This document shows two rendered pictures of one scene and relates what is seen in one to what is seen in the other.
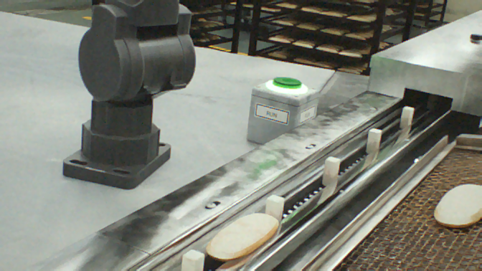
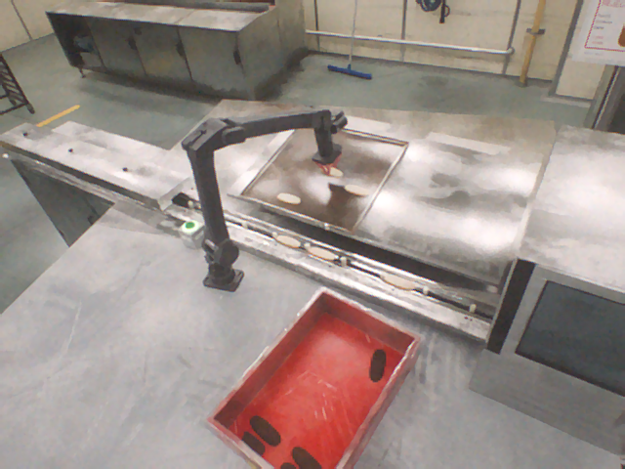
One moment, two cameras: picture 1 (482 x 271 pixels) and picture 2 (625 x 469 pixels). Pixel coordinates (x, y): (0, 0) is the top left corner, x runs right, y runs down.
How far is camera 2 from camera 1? 1.29 m
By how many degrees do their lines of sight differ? 71
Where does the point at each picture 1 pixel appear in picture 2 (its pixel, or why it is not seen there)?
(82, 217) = (265, 280)
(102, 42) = (229, 250)
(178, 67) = not seen: hidden behind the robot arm
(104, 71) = (231, 255)
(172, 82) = not seen: hidden behind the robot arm
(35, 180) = (239, 297)
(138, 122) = not seen: hidden behind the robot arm
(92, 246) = (303, 263)
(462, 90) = (184, 186)
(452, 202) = (291, 199)
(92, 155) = (230, 280)
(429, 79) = (175, 191)
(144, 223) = (289, 256)
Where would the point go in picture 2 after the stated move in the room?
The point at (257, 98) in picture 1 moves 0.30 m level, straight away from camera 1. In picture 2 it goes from (193, 235) to (116, 236)
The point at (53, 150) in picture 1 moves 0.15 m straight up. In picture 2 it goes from (211, 299) to (198, 268)
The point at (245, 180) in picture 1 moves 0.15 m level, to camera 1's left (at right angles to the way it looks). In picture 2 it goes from (259, 240) to (251, 272)
